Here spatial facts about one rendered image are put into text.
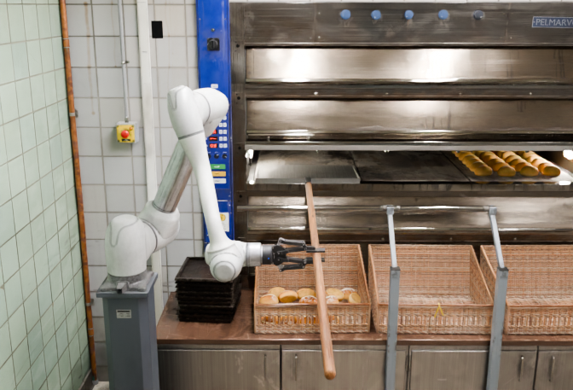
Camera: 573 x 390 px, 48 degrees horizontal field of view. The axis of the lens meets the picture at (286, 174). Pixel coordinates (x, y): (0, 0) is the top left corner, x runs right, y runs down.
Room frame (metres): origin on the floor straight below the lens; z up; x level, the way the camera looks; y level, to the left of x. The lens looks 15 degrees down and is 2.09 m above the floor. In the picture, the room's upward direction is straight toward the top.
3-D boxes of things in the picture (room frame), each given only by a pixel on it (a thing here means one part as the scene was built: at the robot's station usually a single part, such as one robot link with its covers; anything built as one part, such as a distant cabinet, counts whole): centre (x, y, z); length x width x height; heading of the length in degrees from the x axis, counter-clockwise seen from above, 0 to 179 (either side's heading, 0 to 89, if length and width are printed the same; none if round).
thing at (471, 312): (3.01, -0.71, 0.72); 0.56 x 0.49 x 0.28; 89
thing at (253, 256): (2.29, 0.12, 1.18); 0.09 x 0.06 x 0.09; 0
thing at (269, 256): (2.29, 0.05, 1.18); 0.09 x 0.07 x 0.08; 90
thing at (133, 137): (3.25, 0.81, 1.46); 0.10 x 0.07 x 0.10; 90
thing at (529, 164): (3.72, -1.27, 1.21); 0.61 x 0.48 x 0.06; 0
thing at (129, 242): (2.45, 0.64, 1.17); 0.18 x 0.16 x 0.22; 157
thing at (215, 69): (4.22, 0.35, 1.07); 1.93 x 0.16 x 2.15; 0
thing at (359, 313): (3.02, -0.12, 0.72); 0.56 x 0.49 x 0.28; 91
